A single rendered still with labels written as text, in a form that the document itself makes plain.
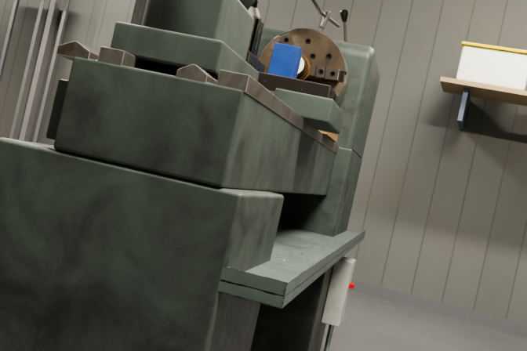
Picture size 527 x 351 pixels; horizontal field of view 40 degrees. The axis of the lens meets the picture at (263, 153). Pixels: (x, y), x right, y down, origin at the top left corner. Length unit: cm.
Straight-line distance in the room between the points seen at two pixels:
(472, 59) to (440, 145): 79
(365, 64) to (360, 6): 296
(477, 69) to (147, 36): 374
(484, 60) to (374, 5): 113
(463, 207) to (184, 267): 426
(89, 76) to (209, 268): 38
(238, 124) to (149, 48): 22
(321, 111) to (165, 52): 59
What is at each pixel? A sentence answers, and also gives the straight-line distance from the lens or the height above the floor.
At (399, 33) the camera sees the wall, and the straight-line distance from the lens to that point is 551.
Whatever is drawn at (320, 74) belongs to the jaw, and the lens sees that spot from 245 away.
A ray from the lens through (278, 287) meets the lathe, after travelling 113.
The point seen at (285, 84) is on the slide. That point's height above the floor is 95.
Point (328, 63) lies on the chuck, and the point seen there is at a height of 113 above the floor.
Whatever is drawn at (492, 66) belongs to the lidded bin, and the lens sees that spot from 484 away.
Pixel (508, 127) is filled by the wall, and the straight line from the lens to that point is 535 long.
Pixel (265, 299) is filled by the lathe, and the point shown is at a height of 53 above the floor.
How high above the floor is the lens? 72
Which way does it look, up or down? 1 degrees up
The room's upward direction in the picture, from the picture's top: 13 degrees clockwise
